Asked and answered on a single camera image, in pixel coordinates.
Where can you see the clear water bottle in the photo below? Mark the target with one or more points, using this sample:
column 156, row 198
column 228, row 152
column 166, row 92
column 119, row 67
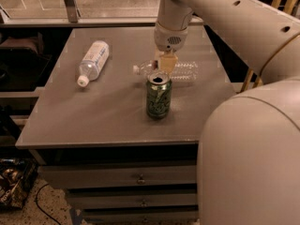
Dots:
column 93, row 62
column 183, row 71

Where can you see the bottom grey drawer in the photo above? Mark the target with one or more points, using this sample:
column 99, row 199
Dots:
column 143, row 215

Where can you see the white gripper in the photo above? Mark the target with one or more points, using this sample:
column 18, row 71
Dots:
column 169, row 38

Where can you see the clear lying water bottle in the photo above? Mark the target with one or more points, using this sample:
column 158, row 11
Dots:
column 93, row 62

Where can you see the grey drawer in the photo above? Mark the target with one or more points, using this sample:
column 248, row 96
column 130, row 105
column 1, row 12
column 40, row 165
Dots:
column 117, row 175
column 143, row 215
column 133, row 199

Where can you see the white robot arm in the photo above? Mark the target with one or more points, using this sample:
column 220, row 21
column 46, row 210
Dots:
column 248, row 164

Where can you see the metal window frame rail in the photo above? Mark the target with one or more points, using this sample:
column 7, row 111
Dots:
column 77, row 13

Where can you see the grey drawer cabinet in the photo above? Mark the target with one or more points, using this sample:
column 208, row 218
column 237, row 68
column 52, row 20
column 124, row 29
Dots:
column 106, row 121

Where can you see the middle grey drawer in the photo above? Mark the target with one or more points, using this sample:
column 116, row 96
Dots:
column 133, row 199

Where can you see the dark chair at left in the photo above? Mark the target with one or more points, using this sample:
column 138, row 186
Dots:
column 22, row 63

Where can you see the green soda can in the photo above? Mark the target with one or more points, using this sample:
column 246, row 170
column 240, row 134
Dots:
column 158, row 94

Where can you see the wooden frame rack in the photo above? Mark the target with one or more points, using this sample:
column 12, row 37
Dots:
column 288, row 8

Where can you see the top grey drawer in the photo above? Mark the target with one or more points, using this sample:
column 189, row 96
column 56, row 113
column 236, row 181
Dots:
column 117, row 175

